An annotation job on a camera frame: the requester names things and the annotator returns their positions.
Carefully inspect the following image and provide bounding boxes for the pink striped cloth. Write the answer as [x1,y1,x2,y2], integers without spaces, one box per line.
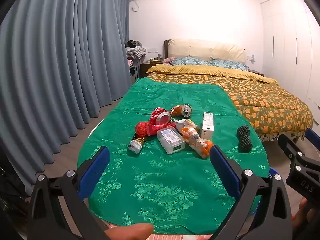
[104,224,213,240]

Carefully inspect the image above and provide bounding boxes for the person's right hand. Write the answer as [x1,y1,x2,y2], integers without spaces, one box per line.
[291,197,320,230]

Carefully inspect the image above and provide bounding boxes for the clear plastic box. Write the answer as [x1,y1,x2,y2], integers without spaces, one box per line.
[157,127,186,155]

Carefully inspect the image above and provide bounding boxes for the orange white snack packet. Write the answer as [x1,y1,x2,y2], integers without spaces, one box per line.
[180,126,214,159]

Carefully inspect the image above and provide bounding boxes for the wooden nightstand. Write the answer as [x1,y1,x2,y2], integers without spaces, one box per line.
[140,60,163,78]

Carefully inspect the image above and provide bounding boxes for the pile of clothes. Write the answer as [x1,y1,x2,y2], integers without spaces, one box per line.
[125,39,147,68]

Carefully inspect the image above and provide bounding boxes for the person's left hand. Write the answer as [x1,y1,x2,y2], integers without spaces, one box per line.
[104,222,154,240]

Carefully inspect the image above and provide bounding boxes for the cream padded bed headboard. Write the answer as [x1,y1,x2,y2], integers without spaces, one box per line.
[164,39,247,63]

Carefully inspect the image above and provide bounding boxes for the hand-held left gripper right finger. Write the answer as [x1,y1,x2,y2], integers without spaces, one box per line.
[209,144,293,240]

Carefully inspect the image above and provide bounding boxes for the grey blue curtain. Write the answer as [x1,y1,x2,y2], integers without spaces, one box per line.
[0,0,132,188]

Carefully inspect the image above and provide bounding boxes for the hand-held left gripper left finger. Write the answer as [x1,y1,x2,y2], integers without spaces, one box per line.
[27,145,110,240]

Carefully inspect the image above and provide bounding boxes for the white wardrobe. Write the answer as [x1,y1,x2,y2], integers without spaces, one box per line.
[260,0,320,120]

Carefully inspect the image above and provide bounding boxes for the red foil wrapper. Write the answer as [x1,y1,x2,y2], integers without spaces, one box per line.
[135,121,175,138]

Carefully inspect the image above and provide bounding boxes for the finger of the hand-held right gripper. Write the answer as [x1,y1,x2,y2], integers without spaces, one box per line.
[305,128,320,152]
[278,133,309,173]

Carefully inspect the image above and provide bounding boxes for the black white floral bed skirt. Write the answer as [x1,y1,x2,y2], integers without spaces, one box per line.
[259,129,307,143]

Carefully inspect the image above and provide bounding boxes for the blue floral pillow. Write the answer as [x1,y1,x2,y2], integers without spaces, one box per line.
[171,56,211,67]
[211,59,248,72]

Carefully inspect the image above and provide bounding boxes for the red crushed can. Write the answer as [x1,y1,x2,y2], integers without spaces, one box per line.
[149,107,173,126]

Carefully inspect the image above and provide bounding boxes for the green floral tablecloth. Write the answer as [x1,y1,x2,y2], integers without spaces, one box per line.
[77,77,270,235]

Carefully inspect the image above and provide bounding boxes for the blue plastic mesh basket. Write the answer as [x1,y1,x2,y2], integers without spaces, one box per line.
[251,167,278,222]

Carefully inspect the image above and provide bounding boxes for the bed with orange floral quilt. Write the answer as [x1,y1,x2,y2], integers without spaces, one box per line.
[146,64,314,136]

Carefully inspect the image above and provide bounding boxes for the orange crushed can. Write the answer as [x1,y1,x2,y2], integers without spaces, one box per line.
[171,104,192,117]

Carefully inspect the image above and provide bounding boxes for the white green drink carton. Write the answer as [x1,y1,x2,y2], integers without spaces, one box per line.
[201,112,215,142]

